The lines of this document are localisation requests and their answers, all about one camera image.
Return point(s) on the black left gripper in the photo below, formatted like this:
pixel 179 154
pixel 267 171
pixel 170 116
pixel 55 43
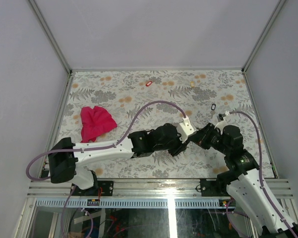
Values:
pixel 180 147

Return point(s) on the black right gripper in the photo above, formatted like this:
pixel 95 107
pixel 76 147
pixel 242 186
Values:
pixel 203 134

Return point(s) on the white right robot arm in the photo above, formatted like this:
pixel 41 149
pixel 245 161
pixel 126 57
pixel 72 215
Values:
pixel 244 182

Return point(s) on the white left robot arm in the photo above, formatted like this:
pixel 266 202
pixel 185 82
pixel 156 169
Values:
pixel 68 161

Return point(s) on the black tag with key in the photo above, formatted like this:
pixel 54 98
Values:
pixel 213 107

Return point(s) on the crumpled pink cloth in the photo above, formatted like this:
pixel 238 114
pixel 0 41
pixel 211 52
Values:
pixel 95 122

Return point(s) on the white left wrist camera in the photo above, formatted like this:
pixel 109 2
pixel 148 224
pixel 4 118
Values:
pixel 185 129

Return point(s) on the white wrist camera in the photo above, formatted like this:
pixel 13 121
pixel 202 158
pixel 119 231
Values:
pixel 222 122
pixel 185 129

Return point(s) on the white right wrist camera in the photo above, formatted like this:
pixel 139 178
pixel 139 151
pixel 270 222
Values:
pixel 222 122

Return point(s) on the aluminium front rail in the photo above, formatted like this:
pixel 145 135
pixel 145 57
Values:
pixel 129 192

